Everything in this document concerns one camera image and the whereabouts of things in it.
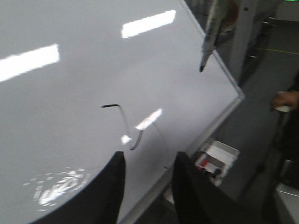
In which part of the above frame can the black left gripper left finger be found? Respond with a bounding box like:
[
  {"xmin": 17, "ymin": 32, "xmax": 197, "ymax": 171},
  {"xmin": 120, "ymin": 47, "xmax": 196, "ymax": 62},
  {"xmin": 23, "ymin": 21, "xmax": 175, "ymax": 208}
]
[{"xmin": 34, "ymin": 151, "xmax": 126, "ymax": 224}]

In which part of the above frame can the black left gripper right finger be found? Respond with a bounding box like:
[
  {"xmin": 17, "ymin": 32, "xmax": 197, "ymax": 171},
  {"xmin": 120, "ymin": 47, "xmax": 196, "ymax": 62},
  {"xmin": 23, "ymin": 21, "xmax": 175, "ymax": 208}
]
[{"xmin": 171, "ymin": 152, "xmax": 297, "ymax": 224}]

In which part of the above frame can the white black whiteboard marker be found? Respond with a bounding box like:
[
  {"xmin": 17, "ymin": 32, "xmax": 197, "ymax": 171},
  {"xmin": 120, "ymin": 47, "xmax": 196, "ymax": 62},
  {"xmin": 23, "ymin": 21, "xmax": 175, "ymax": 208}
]
[{"xmin": 199, "ymin": 0, "xmax": 230, "ymax": 72}]

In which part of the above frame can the red magnet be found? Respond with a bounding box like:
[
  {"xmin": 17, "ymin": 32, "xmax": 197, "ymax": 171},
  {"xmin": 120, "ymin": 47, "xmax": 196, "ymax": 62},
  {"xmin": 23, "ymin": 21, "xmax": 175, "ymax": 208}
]
[{"xmin": 220, "ymin": 0, "xmax": 240, "ymax": 35}]

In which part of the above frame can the person's hand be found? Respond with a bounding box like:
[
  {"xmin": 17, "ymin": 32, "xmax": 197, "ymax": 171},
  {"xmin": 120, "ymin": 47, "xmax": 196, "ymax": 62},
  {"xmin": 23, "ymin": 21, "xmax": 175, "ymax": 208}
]
[{"xmin": 271, "ymin": 91, "xmax": 299, "ymax": 109}]

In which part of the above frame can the white marker tray box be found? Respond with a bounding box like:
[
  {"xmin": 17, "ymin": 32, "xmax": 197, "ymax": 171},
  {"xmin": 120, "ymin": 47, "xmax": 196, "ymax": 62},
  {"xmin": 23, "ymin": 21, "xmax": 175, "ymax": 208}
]
[{"xmin": 195, "ymin": 140, "xmax": 240, "ymax": 186}]

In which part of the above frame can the white handheld controller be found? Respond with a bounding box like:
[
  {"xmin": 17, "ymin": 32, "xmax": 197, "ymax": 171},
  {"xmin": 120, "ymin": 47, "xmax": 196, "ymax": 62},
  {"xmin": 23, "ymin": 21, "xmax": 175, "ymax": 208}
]
[{"xmin": 271, "ymin": 91, "xmax": 291, "ymax": 113}]

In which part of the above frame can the grey metal cabinet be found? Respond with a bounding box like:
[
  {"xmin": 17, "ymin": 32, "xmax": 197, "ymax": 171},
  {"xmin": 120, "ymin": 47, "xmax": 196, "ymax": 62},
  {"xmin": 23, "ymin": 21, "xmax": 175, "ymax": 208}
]
[{"xmin": 199, "ymin": 0, "xmax": 280, "ymax": 83}]

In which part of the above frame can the white whiteboard with aluminium frame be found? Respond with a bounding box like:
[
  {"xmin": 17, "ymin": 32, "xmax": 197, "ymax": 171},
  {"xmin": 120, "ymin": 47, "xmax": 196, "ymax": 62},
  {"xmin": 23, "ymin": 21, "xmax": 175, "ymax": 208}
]
[{"xmin": 0, "ymin": 0, "xmax": 244, "ymax": 224}]

